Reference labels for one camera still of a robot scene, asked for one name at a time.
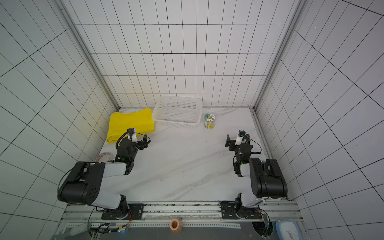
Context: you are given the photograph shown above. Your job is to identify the yellow trousers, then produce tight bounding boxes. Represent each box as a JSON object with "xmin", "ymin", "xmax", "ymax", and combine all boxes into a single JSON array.
[{"xmin": 106, "ymin": 108, "xmax": 155, "ymax": 144}]

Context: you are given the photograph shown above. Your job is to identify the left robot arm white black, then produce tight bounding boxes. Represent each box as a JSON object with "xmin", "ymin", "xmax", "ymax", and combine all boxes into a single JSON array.
[{"xmin": 58, "ymin": 128, "xmax": 151, "ymax": 220}]

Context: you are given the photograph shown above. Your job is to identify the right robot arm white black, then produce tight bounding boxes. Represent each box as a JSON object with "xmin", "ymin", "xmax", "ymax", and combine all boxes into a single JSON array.
[{"xmin": 220, "ymin": 131, "xmax": 288, "ymax": 224}]

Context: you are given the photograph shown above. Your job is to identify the small jar yellow label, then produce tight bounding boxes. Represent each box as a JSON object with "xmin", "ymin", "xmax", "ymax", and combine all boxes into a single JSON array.
[{"xmin": 204, "ymin": 114, "xmax": 216, "ymax": 129}]

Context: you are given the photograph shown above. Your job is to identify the clear tape roll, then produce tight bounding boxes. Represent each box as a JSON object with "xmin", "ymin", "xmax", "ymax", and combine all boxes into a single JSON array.
[{"xmin": 96, "ymin": 152, "xmax": 114, "ymax": 163}]

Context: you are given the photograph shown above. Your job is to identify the white plastic basket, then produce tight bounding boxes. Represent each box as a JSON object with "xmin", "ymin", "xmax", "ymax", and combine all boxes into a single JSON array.
[{"xmin": 152, "ymin": 96, "xmax": 203, "ymax": 128}]

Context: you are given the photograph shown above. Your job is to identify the brown tape roll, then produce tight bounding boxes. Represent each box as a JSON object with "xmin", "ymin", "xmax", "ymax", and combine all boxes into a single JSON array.
[{"xmin": 170, "ymin": 219, "xmax": 183, "ymax": 234}]

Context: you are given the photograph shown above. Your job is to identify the white blue device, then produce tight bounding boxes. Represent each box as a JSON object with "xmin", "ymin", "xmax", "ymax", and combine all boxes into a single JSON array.
[{"xmin": 276, "ymin": 221, "xmax": 303, "ymax": 240}]

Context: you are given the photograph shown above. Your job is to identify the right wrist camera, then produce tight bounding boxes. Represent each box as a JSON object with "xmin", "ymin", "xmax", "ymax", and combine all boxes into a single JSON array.
[{"xmin": 235, "ymin": 135, "xmax": 243, "ymax": 146}]

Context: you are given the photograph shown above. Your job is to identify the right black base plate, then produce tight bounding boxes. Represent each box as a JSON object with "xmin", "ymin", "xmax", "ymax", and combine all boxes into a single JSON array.
[{"xmin": 219, "ymin": 201, "xmax": 262, "ymax": 220}]

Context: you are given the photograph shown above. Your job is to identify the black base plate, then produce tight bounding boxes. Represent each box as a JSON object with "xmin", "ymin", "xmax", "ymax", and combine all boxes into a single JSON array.
[
  {"xmin": 219, "ymin": 201, "xmax": 262, "ymax": 220},
  {"xmin": 101, "ymin": 204, "xmax": 144, "ymax": 221}
]

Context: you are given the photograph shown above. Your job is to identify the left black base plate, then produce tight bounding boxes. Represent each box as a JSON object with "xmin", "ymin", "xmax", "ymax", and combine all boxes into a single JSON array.
[{"xmin": 101, "ymin": 204, "xmax": 144, "ymax": 221}]

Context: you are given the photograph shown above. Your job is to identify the aluminium mounting rail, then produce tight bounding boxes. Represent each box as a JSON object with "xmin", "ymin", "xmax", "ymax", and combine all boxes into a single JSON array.
[{"xmin": 56, "ymin": 199, "xmax": 308, "ymax": 240}]

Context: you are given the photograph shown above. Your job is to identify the small circuit board with cables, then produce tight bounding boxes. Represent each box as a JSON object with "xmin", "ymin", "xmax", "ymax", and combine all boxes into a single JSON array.
[{"xmin": 88, "ymin": 223, "xmax": 129, "ymax": 237}]

